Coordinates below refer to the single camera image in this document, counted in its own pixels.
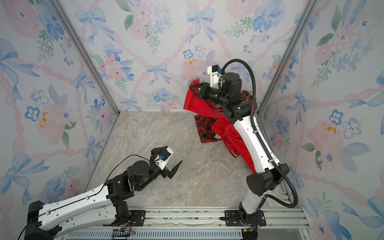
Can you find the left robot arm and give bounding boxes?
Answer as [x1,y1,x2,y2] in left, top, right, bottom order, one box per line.
[19,146,180,240]

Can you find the plain red cloth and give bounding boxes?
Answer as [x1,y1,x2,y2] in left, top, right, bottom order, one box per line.
[184,90,256,173]

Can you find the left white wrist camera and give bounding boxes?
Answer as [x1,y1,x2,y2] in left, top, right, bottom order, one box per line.
[154,148,174,171]

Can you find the left aluminium corner post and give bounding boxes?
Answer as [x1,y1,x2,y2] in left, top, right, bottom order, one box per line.
[48,0,120,116]

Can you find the black corrugated cable conduit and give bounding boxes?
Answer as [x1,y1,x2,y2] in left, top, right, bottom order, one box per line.
[220,58,299,209]

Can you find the red black checked shirt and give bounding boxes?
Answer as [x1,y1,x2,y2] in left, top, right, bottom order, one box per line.
[194,115,222,143]

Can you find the aluminium corner post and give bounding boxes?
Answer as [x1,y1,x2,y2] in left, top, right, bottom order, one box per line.
[48,0,120,116]
[258,0,318,117]

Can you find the black mounting plate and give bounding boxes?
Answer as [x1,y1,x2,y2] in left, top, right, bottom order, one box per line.
[102,209,147,227]
[220,210,267,228]

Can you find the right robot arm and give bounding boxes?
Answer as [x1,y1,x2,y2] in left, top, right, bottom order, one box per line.
[187,73,298,226]

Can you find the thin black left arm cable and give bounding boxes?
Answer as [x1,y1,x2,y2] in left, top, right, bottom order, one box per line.
[17,154,157,240]

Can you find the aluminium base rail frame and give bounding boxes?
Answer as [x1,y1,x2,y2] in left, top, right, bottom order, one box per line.
[59,207,315,240]

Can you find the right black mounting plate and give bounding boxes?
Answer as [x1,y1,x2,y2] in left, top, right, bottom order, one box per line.
[220,210,267,228]

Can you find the right aluminium corner post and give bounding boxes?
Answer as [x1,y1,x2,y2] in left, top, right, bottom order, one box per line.
[258,0,318,117]

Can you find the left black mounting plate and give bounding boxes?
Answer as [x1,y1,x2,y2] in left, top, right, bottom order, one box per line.
[102,209,147,227]

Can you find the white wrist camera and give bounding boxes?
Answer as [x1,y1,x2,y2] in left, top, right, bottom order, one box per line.
[154,148,174,171]
[207,65,223,89]

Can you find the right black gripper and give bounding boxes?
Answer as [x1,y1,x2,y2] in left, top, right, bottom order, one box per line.
[191,83,231,109]

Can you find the brown multicolour plaid shirt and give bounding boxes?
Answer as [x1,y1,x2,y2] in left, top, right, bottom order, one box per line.
[240,90,254,113]

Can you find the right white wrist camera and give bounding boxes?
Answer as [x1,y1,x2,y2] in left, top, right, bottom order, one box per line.
[207,65,223,89]

